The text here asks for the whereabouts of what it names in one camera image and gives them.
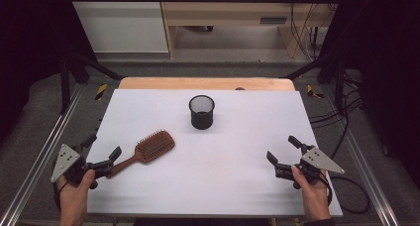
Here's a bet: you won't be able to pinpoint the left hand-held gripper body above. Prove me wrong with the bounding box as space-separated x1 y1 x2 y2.
51 144 115 184

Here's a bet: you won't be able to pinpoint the white table board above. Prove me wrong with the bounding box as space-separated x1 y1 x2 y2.
86 88 344 219

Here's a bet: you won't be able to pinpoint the black curtain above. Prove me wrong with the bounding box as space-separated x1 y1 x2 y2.
0 0 97 145
321 0 420 187

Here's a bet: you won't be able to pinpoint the aluminium floor rail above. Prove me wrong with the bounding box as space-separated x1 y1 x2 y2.
321 86 400 226
0 83 83 226

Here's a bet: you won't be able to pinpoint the brown wooden hairbrush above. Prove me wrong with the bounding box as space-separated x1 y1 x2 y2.
107 130 176 179

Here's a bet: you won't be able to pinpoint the hanging desk cables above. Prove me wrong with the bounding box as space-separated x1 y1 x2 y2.
289 0 335 60

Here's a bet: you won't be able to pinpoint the person's right hand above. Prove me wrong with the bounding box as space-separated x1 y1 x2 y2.
291 165 331 222

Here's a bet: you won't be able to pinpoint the black mesh pen holder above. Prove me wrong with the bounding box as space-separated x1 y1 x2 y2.
188 94 216 131

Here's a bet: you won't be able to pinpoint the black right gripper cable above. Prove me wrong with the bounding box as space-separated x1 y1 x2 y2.
318 172 370 215

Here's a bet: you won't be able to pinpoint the black floor cables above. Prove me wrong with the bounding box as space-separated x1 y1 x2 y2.
310 70 365 161

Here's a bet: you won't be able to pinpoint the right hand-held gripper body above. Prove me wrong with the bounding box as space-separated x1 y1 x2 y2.
275 146 346 184

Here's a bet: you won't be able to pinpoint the person's left hand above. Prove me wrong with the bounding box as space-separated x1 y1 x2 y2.
57 169 97 226

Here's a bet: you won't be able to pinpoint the white cabinet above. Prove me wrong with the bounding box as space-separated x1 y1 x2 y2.
65 0 169 54

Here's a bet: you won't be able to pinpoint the black metal stand leg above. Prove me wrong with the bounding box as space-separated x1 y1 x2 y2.
280 52 346 113
60 52 123 115

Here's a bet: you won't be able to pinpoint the black yellow tape marker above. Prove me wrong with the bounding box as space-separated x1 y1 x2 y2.
306 84 325 99
94 83 108 101

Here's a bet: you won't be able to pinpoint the light wooden desk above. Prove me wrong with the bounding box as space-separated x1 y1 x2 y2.
157 0 341 59

